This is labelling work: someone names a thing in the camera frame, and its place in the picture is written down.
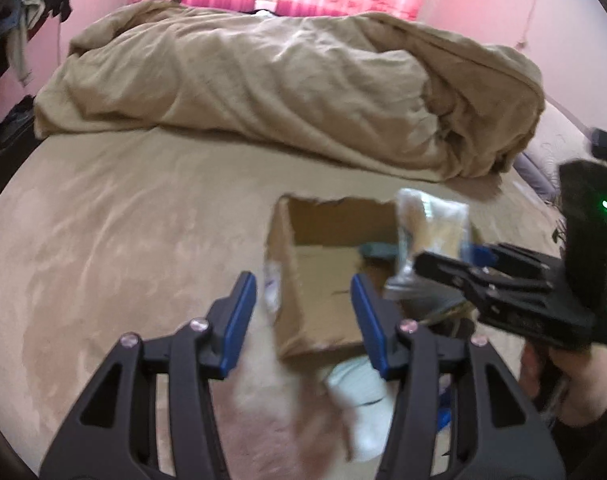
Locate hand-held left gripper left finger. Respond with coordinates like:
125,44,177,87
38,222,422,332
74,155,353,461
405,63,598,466
39,271,258,480

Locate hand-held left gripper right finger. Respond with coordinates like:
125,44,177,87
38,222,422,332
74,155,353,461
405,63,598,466
350,274,567,480

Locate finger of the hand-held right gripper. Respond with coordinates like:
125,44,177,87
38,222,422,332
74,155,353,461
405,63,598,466
464,242,554,281
413,252,555,312

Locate clear plastic packet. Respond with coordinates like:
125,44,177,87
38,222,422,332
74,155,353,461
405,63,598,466
383,188,470,302

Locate brown cardboard box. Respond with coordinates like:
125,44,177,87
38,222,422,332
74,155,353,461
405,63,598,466
264,194,487,362

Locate person's right forearm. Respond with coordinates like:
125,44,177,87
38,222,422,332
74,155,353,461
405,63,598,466
551,392,607,480

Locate person's right hand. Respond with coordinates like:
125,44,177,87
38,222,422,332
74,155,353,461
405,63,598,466
519,344,607,428

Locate pale green cloth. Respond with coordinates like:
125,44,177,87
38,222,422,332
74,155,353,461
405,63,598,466
327,359,400,407

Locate dark green item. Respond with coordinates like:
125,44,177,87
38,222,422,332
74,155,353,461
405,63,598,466
359,241,400,264

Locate pale lavender pillow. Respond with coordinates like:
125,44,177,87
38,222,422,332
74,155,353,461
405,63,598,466
512,99,601,202

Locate beige bed sheet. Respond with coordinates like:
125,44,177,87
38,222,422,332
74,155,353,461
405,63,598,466
0,127,564,480

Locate beige duvet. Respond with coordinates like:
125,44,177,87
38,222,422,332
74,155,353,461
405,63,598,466
33,0,547,182

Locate black bag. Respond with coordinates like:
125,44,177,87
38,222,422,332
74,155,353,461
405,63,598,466
0,94,37,203

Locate hanging dark clothes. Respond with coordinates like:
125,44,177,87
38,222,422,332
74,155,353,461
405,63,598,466
0,0,84,107

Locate thin wall cable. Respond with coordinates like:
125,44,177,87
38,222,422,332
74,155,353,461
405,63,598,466
516,0,543,52

